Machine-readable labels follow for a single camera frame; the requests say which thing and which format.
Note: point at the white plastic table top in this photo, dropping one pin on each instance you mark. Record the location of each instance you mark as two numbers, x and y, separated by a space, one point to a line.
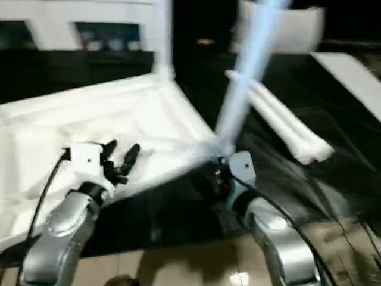
89 119

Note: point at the white plastic table leg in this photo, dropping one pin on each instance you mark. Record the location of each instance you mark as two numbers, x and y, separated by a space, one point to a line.
162 36
247 71
280 128
292 122

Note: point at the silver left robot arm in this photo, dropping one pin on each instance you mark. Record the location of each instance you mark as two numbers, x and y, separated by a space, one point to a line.
59 238

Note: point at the black work mat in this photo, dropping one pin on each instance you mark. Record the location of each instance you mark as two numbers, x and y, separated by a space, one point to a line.
321 196

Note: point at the white glass-door cabinet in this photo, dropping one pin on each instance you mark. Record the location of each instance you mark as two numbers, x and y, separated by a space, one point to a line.
71 24

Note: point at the small yellow label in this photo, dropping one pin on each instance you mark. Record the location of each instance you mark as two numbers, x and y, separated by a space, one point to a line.
205 42

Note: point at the black cabinet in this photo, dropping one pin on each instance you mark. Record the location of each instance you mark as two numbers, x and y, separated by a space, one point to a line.
202 30

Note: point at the white flat board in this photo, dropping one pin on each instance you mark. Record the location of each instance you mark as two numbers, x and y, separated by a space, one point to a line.
351 83

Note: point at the light grey cushion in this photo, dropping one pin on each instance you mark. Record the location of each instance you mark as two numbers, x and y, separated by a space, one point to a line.
300 27

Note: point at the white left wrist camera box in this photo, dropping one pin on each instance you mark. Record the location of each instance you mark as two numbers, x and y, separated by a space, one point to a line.
86 159

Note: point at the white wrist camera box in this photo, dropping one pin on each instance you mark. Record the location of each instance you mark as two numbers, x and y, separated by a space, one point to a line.
242 168
86 159

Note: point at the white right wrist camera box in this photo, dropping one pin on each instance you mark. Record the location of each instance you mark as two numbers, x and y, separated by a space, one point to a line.
242 168

